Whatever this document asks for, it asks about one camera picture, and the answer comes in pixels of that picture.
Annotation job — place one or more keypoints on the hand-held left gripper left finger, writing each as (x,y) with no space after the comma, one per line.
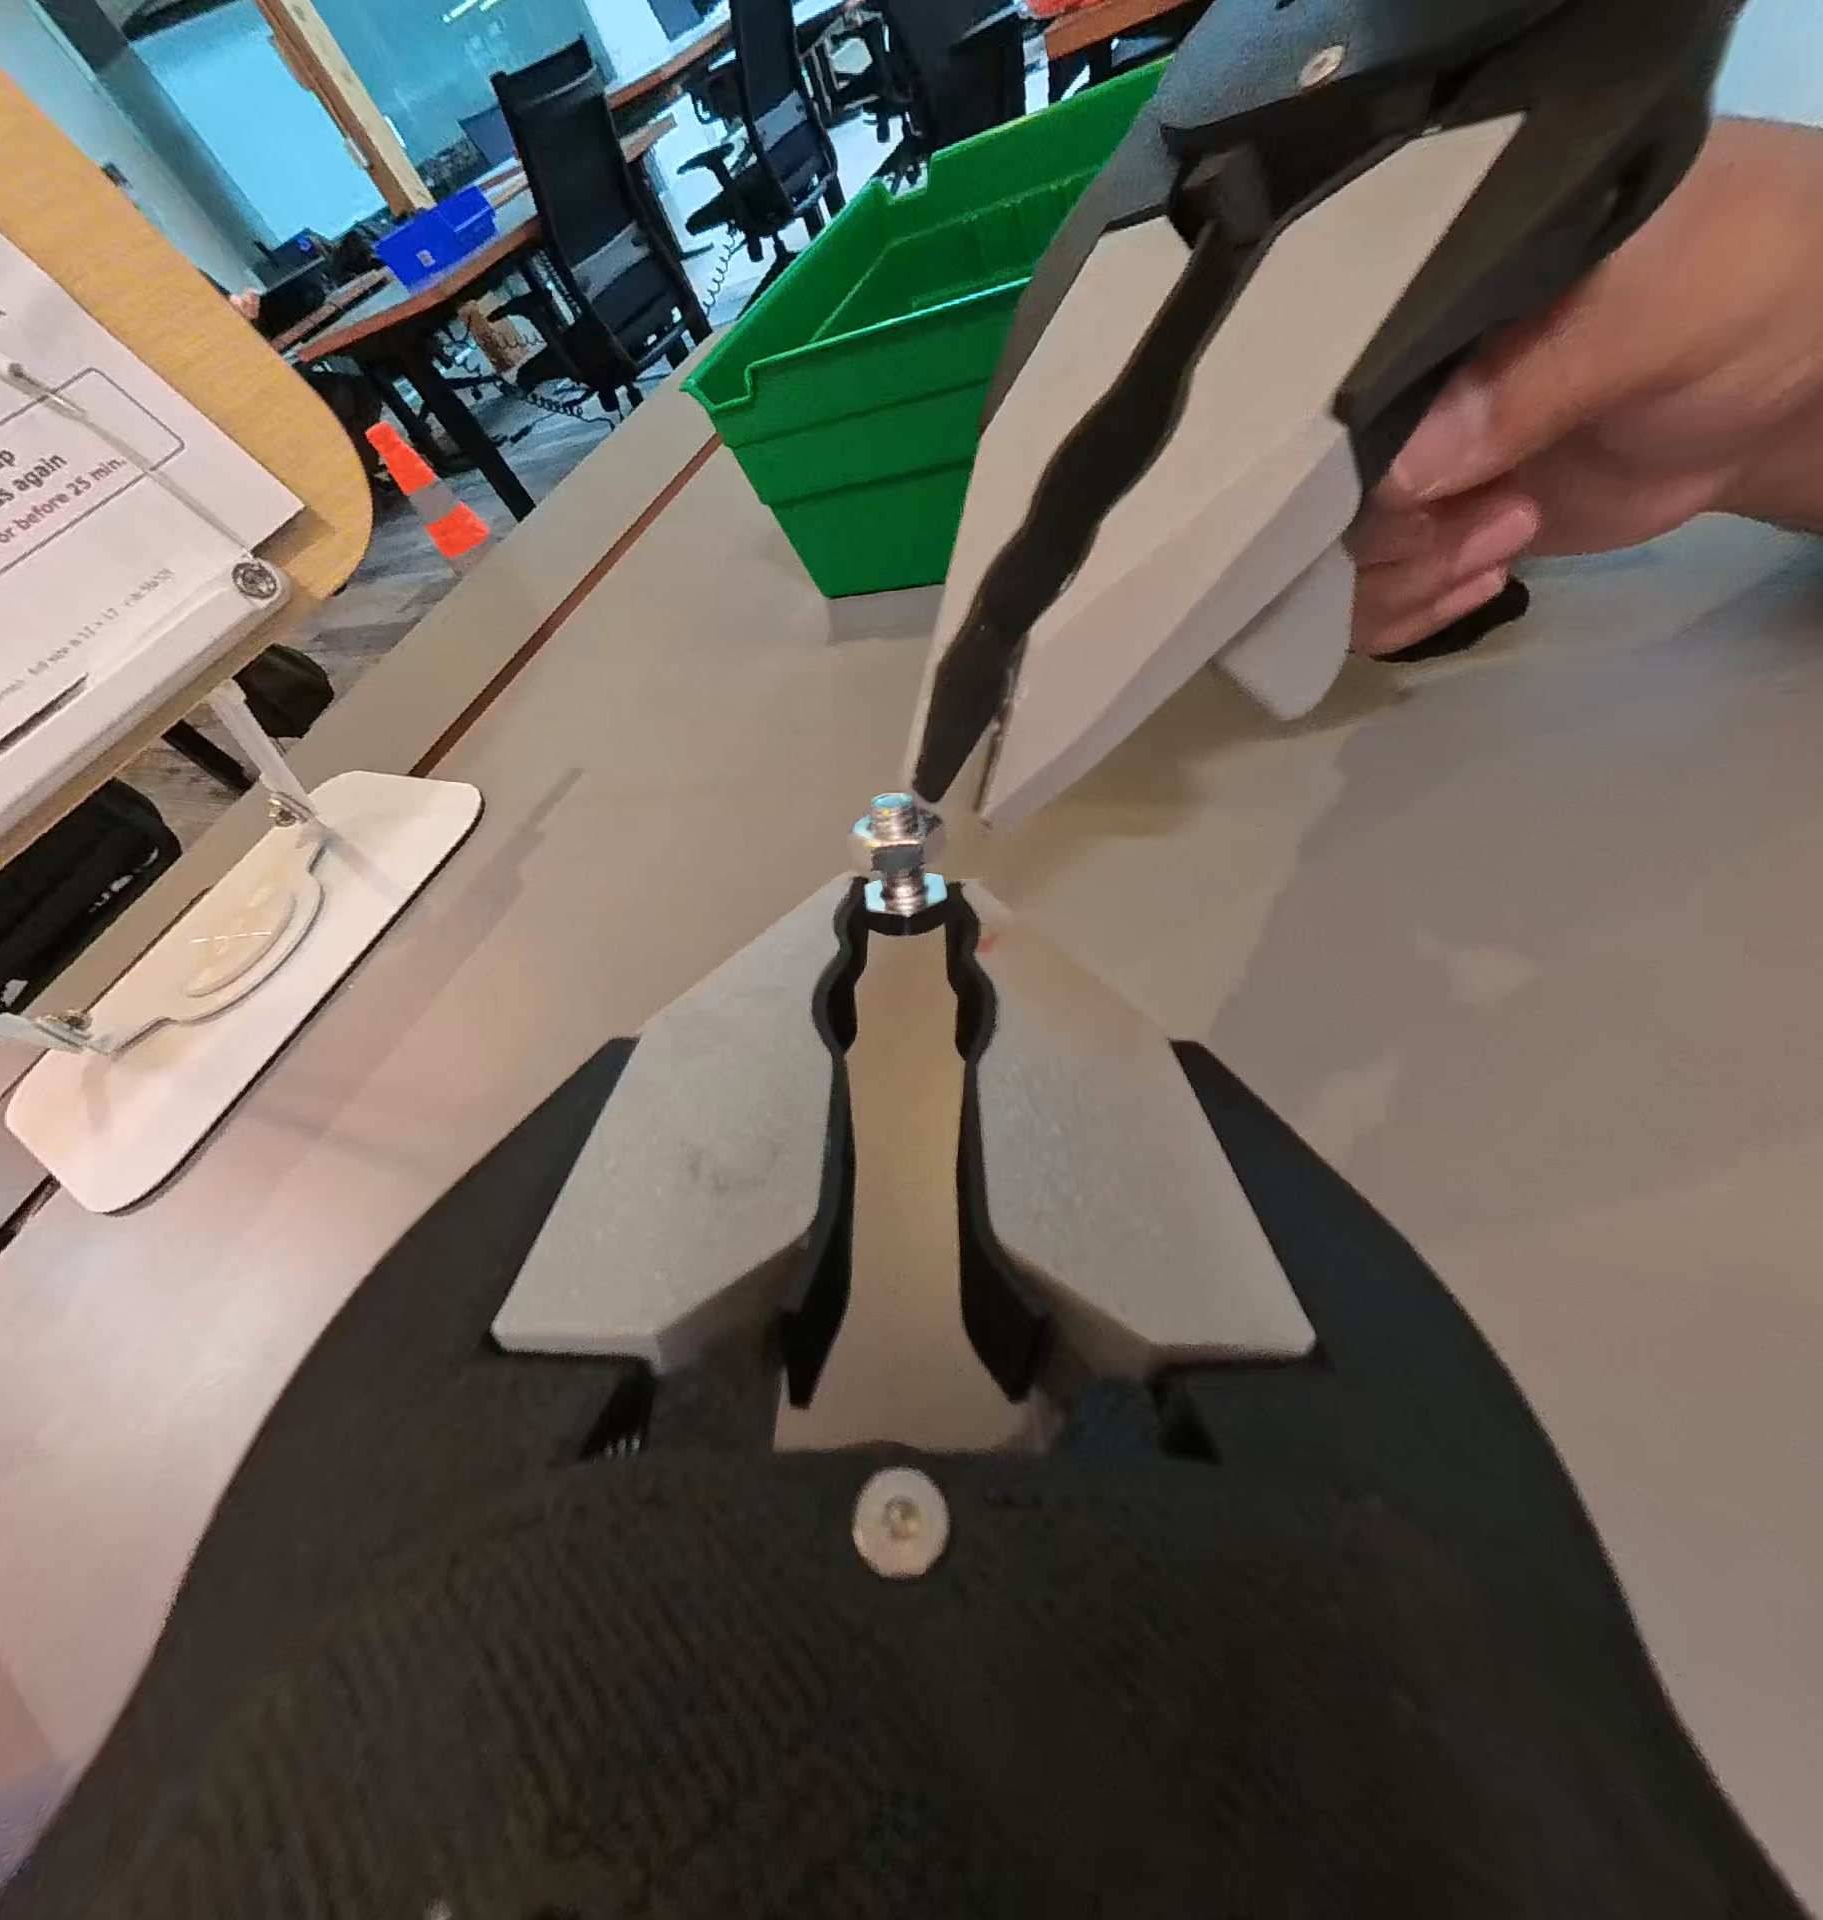
(672,1186)

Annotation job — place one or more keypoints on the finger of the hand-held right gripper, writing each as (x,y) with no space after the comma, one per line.
(1226,451)
(1031,451)

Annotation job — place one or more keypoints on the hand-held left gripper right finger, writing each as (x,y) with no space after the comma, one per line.
(1137,1202)

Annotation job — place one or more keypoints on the green plastic bin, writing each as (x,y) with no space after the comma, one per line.
(851,497)

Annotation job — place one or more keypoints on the medium steel hex bolt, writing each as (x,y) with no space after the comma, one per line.
(889,816)

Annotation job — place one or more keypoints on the medium steel nut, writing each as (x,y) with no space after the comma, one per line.
(889,857)

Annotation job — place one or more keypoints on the person's right hand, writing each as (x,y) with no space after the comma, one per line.
(1675,346)

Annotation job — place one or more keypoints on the black office chair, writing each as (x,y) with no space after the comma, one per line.
(770,136)
(582,181)
(942,61)

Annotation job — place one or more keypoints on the white stand base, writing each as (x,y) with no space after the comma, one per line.
(387,841)

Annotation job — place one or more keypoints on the orange traffic cone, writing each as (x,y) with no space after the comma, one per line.
(447,526)

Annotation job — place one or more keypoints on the small blue storage bin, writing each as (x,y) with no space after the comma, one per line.
(431,241)

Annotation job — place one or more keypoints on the dark bag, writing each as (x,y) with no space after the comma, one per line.
(56,901)

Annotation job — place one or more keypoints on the wooden display board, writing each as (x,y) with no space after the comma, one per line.
(146,257)

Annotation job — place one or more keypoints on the printed instruction sheet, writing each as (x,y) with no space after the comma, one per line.
(41,526)

